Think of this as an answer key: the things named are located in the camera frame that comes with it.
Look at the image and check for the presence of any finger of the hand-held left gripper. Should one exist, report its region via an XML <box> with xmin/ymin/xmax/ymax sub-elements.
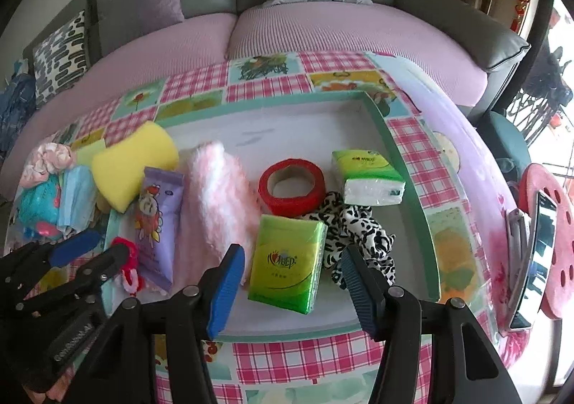
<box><xmin>18</xmin><ymin>244</ymin><xmax>132</xmax><ymax>325</ymax></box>
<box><xmin>0</xmin><ymin>229</ymin><xmax>103</xmax><ymax>285</ymax></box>

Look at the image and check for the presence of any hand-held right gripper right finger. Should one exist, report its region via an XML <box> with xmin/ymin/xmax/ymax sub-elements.
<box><xmin>341</xmin><ymin>243</ymin><xmax>523</xmax><ymax>404</ymax></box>

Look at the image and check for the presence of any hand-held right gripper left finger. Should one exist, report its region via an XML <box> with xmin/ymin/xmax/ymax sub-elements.
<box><xmin>74</xmin><ymin>243</ymin><xmax>246</xmax><ymax>404</ymax></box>

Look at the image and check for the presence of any red and pink hair tie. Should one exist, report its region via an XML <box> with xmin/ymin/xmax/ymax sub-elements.
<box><xmin>110</xmin><ymin>237</ymin><xmax>145</xmax><ymax>295</ymax></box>

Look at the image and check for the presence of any green tissue pack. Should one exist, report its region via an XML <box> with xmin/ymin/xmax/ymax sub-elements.
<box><xmin>331</xmin><ymin>148</ymin><xmax>406</xmax><ymax>208</ymax></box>
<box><xmin>248</xmin><ymin>213</ymin><xmax>328</xmax><ymax>315</ymax></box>

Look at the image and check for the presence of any leopard print scrunchie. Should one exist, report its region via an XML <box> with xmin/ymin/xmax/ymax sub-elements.
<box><xmin>298</xmin><ymin>191</ymin><xmax>397</xmax><ymax>290</ymax></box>

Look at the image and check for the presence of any pink fluffy towel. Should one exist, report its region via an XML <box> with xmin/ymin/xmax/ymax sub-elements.
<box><xmin>182</xmin><ymin>141</ymin><xmax>263</xmax><ymax>286</ymax></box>

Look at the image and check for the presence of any yellow sponge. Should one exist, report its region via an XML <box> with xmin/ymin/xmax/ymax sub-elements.
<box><xmin>91</xmin><ymin>122</ymin><xmax>180</xmax><ymax>213</ymax></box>

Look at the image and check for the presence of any red tape roll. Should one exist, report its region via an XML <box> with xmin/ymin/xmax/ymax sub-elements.
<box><xmin>259</xmin><ymin>158</ymin><xmax>326</xmax><ymax>217</ymax></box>

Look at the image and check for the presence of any white tray with teal rim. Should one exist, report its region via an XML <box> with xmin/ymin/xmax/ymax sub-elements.
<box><xmin>105</xmin><ymin>90</ymin><xmax>442</xmax><ymax>337</ymax></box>

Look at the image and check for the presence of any small pink item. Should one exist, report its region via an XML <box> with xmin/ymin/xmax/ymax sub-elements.
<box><xmin>22</xmin><ymin>224</ymin><xmax>60</xmax><ymax>240</ymax></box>

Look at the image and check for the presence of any blue face mask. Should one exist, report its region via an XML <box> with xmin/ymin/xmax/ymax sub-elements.
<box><xmin>58</xmin><ymin>164</ymin><xmax>102</xmax><ymax>230</ymax></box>

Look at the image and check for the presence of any pink scrunchie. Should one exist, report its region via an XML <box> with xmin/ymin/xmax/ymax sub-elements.
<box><xmin>18</xmin><ymin>142</ymin><xmax>77</xmax><ymax>187</ymax></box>

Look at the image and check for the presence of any blue cloth pile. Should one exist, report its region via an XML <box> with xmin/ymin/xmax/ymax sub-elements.
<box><xmin>0</xmin><ymin>61</ymin><xmax>37</xmax><ymax>163</ymax></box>

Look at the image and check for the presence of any grey phone stand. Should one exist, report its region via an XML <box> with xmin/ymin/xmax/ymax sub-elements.
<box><xmin>502</xmin><ymin>207</ymin><xmax>532</xmax><ymax>333</ymax></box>

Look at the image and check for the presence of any smartphone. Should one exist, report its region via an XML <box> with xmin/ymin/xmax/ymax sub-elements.
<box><xmin>511</xmin><ymin>190</ymin><xmax>559</xmax><ymax>328</ymax></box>

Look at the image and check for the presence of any black and white patterned pillow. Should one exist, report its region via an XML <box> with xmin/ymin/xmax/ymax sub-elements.
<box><xmin>32</xmin><ymin>10</ymin><xmax>88</xmax><ymax>106</ymax></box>

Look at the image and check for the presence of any pink stool with holes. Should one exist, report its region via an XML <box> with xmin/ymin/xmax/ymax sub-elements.
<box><xmin>520</xmin><ymin>162</ymin><xmax>574</xmax><ymax>319</ymax></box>

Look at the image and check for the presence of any teal chair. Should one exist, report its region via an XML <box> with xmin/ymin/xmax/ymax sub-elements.
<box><xmin>486</xmin><ymin>110</ymin><xmax>532</xmax><ymax>176</ymax></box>

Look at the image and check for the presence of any black metal railing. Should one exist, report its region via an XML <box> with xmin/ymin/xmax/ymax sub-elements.
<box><xmin>507</xmin><ymin>46</ymin><xmax>574</xmax><ymax>145</ymax></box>

